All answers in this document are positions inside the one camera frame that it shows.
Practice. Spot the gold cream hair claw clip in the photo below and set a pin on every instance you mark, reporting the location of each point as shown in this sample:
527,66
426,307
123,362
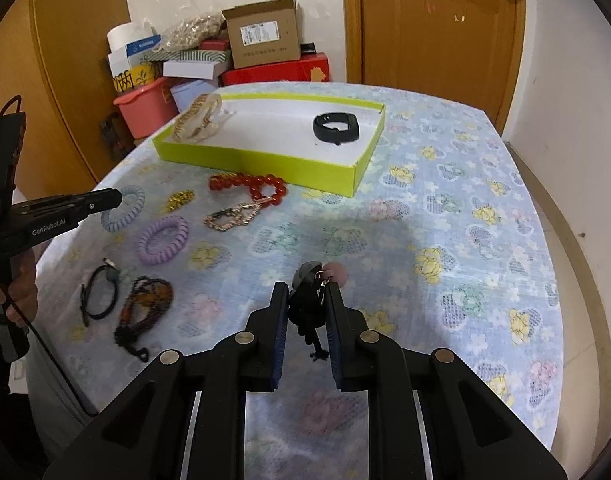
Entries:
198,115

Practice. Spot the white paper roll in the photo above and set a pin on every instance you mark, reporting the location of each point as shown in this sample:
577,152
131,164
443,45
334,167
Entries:
125,37

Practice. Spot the brown wooden door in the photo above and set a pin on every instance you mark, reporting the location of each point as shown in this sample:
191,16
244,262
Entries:
435,30

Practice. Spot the dark red box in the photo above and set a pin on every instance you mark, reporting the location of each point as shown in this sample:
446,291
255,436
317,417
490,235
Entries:
215,43

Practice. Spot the white box blue label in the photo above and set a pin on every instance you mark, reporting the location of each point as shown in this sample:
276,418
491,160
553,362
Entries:
135,52

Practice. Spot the light blue box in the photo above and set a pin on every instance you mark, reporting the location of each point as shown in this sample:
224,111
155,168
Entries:
190,92

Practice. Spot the brown cardboard box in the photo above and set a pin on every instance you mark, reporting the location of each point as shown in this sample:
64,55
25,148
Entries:
265,35

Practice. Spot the floral blue tablecloth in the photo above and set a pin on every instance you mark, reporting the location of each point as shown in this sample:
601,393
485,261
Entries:
460,240

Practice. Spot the pink plastic bin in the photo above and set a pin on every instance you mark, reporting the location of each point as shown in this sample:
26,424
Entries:
143,107

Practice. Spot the person's left hand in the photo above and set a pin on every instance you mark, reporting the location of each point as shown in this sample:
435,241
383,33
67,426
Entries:
21,280

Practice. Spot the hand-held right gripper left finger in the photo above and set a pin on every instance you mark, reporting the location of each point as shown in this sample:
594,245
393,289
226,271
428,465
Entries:
280,335

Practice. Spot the lime green cardboard tray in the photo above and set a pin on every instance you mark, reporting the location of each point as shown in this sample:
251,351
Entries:
265,166

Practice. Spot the plain white box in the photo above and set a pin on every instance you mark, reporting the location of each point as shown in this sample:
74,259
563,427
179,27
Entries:
190,69

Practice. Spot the bag of gold pieces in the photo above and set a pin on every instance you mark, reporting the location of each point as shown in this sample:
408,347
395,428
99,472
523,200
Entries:
190,32

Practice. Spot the red gift box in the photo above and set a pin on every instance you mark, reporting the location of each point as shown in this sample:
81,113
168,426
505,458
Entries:
275,72

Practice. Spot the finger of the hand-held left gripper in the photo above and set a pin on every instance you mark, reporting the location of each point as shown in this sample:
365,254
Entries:
98,200

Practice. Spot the yellow patterned bucket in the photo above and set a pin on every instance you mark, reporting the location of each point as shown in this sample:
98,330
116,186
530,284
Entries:
133,77

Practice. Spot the small black object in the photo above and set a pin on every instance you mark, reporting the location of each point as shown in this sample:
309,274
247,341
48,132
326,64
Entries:
308,49

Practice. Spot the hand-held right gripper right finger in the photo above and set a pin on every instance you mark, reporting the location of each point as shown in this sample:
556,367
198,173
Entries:
335,340

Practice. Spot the green striped box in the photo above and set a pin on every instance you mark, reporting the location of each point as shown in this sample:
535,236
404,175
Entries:
205,55

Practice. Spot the black smart band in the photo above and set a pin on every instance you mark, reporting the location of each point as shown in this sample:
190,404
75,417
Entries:
335,135

